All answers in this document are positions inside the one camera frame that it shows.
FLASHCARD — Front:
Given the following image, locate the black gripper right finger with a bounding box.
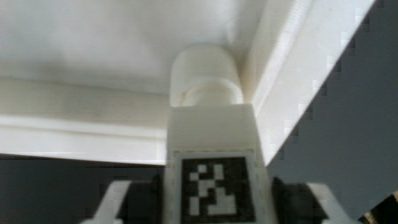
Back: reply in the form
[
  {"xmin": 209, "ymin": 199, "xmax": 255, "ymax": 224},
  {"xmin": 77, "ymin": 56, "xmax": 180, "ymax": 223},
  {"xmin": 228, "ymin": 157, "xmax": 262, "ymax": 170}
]
[{"xmin": 273, "ymin": 177, "xmax": 361, "ymax": 224}]

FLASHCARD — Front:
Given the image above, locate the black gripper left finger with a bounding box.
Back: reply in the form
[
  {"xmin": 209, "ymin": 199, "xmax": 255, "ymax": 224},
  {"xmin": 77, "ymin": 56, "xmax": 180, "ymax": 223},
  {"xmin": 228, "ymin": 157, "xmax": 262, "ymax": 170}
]
[{"xmin": 79, "ymin": 175, "xmax": 164, "ymax": 224}]

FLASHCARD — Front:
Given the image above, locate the white table leg with tag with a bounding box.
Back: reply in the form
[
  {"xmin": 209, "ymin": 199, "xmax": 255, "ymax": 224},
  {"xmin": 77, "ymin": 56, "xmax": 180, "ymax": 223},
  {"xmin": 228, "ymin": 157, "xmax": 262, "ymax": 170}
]
[{"xmin": 162, "ymin": 44, "xmax": 278, "ymax": 224}]

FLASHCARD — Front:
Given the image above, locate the white square table top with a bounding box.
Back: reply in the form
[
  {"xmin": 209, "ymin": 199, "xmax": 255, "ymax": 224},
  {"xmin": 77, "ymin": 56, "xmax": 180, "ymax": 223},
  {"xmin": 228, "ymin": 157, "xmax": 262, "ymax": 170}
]
[{"xmin": 0, "ymin": 0, "xmax": 377, "ymax": 165}]

